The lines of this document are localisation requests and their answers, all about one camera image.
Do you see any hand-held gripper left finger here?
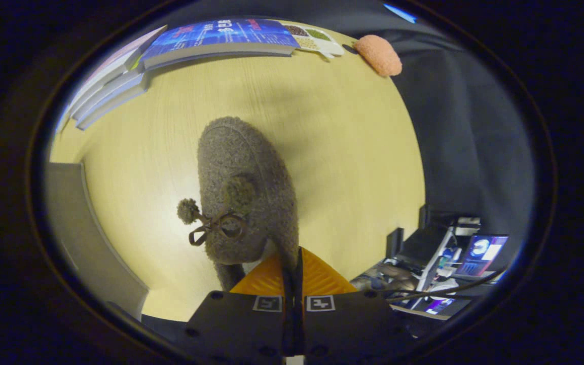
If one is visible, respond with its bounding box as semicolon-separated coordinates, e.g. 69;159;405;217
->
186;252;295;358

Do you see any white book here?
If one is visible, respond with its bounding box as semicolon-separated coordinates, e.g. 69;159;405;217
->
70;70;147;121

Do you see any small lit screen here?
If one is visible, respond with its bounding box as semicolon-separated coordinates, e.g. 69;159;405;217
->
423;297;458;316

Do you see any grey fuzzy slipper shoe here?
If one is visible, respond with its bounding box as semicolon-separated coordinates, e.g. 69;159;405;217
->
177;116;301;293

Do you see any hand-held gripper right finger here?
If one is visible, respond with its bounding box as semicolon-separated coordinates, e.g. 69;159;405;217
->
296;247;415;359

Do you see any blue cover book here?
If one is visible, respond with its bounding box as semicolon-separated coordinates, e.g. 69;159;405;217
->
139;19;301;71

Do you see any black backdrop cloth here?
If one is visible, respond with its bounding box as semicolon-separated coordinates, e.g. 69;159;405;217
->
160;0;536;239

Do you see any pink cover book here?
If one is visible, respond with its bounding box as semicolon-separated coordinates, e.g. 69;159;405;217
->
58;25;167;110

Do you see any black cable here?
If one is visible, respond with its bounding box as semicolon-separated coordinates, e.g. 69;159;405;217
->
387;268;506;301

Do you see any orange fuzzy sponge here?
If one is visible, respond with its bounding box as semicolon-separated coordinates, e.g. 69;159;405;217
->
353;34;404;78

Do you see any white tray of grains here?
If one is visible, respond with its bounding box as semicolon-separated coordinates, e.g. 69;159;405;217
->
279;22;346;60

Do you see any pale blue book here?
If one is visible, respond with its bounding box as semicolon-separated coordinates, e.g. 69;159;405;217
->
76;83;150;131

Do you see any laptop with lit screen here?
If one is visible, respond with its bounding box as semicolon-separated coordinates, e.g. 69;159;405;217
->
455;234;509;279

